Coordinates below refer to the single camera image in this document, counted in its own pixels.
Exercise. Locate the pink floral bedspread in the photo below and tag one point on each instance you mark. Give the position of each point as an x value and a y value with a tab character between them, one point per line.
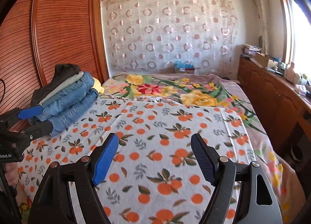
213	91

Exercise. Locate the blue item on box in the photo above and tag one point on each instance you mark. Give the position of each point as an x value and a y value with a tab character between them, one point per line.
183	67

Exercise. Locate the dark grey pants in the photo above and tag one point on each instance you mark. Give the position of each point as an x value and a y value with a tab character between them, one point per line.
61	73

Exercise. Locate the wooden slatted headboard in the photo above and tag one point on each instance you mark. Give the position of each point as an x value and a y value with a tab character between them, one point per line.
36	35

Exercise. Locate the stack of papers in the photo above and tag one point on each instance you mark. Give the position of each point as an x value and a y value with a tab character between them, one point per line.
249	50

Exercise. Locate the yellow plush toy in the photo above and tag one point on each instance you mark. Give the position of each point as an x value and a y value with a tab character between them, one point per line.
97	86

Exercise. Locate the left hand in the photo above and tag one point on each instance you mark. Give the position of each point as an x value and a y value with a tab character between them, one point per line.
11	174

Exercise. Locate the folded blue jeans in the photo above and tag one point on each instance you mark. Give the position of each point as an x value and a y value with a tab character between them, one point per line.
68	109
86	82

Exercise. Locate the lower folded blue jeans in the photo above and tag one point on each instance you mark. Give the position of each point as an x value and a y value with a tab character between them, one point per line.
68	109

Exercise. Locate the orange print white blanket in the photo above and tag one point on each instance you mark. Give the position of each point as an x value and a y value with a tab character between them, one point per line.
154	176

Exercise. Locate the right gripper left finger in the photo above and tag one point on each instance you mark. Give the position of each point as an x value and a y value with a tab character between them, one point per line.
96	166

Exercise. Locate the wooden sideboard cabinet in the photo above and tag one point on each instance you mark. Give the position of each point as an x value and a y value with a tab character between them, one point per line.
283	113

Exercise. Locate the circle pattern sheer curtain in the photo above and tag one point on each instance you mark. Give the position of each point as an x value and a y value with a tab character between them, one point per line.
148	36

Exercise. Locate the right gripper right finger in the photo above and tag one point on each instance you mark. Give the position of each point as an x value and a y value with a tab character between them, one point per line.
216	169

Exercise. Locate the beige folded pants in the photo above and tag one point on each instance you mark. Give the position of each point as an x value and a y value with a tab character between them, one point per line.
61	86

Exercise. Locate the cardboard box on cabinet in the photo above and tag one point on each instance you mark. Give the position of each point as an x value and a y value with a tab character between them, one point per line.
265	61

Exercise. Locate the upper folded blue jeans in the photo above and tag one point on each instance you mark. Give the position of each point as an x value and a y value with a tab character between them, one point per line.
86	82

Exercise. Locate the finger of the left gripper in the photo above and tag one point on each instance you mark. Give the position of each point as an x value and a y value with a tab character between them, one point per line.
30	112
39	130

